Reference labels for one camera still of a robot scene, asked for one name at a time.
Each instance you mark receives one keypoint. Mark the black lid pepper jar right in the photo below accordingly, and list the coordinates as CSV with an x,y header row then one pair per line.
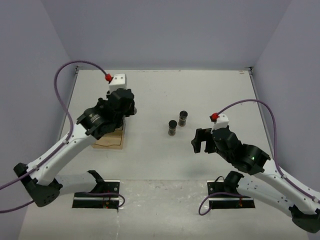
x,y
182,118

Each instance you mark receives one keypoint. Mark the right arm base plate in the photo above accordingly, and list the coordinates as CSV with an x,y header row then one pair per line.
x,y
223,201

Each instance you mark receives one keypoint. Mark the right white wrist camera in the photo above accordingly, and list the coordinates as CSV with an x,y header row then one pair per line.
x,y
220,120

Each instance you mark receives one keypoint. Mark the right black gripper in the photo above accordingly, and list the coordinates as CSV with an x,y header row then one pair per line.
x,y
202,135

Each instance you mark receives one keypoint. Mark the aluminium table rail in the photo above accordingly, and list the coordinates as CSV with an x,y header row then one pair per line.
x,y
264,113
72,85

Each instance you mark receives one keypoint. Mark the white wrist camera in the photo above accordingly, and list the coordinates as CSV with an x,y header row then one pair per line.
x,y
119,81
220,120

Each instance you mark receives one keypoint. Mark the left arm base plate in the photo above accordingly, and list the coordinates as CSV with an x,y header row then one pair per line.
x,y
107,200

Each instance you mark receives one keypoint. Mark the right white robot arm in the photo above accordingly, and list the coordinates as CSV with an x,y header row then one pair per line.
x,y
256,176

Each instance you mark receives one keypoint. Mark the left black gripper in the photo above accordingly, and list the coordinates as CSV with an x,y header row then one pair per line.
x,y
131,112

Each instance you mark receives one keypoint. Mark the black lid pepper jar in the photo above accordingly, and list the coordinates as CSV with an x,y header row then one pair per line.
x,y
182,118
172,125

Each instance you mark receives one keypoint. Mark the black lid pepper jar front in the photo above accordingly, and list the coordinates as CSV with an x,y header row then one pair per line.
x,y
172,125

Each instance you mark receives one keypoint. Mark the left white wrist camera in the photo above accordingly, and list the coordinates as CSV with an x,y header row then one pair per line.
x,y
119,81

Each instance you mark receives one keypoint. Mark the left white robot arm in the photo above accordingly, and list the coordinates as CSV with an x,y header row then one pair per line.
x,y
41,177

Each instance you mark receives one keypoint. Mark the left aluminium table rail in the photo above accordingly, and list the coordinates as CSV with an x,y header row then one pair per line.
x,y
72,85

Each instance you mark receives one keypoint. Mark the right aluminium table rail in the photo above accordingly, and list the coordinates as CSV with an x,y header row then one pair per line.
x,y
264,113

